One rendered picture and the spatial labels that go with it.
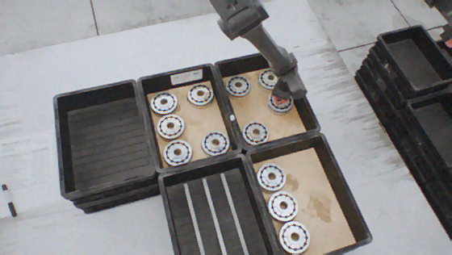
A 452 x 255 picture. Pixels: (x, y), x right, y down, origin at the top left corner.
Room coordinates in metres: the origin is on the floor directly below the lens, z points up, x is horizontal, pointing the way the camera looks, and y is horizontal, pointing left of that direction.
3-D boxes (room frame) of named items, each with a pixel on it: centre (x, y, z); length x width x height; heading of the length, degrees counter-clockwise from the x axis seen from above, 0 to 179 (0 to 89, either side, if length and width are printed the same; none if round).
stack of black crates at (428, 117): (0.97, -1.13, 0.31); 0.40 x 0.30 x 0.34; 25
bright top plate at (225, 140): (0.54, 0.06, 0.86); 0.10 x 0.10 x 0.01
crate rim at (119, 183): (0.49, 0.45, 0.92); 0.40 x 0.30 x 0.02; 23
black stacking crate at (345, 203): (0.36, -0.26, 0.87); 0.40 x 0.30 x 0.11; 23
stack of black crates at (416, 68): (1.33, -0.95, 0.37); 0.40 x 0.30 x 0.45; 25
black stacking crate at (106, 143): (0.49, 0.45, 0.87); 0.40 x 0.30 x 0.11; 23
